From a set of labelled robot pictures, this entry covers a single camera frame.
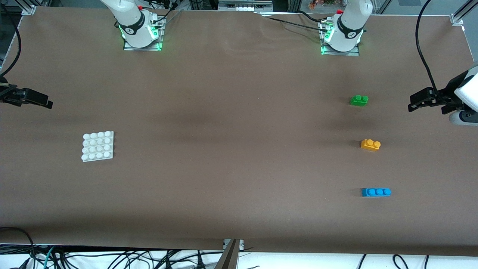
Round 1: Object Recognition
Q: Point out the yellow two-stud block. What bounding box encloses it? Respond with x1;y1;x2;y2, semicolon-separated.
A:
360;139;382;152

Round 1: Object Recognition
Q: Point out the white studded base plate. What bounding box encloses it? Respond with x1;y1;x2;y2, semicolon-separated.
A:
81;131;114;163

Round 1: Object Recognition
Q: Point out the blue three-stud block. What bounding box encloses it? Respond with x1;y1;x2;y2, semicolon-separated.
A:
361;188;392;198

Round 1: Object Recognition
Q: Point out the brown table cover sheet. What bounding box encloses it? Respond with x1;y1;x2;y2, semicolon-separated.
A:
0;6;478;256

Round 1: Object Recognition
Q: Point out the grey metal rack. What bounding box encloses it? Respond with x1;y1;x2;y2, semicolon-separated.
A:
218;0;274;12

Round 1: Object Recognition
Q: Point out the aluminium table edge rail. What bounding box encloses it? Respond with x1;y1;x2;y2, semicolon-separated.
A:
0;15;24;71
461;24;478;71

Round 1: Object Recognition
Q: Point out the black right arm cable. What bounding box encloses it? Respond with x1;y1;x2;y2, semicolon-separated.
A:
0;6;22;77

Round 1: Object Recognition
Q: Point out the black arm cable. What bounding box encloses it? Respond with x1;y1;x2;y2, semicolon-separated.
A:
415;0;443;98
0;6;22;77

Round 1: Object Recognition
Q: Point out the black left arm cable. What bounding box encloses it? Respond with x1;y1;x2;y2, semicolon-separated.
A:
415;0;443;98

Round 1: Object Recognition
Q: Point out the black looped floor cable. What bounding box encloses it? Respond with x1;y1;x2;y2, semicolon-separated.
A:
0;226;36;269

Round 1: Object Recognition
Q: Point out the short black table cable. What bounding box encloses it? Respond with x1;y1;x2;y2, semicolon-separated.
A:
297;10;329;24

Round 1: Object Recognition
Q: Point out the long black table cable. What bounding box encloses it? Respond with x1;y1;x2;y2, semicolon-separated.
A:
260;15;331;30

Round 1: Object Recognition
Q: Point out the black base connector cable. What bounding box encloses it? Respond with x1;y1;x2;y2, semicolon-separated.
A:
151;0;183;28

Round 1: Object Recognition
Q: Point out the teal floor cable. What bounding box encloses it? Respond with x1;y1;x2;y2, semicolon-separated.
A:
32;245;56;269

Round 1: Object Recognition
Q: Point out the black floor cable tangle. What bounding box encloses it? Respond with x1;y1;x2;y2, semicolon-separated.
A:
56;250;224;269

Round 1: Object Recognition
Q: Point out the aluminium table bracket post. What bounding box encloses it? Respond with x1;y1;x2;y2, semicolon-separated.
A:
223;239;245;269

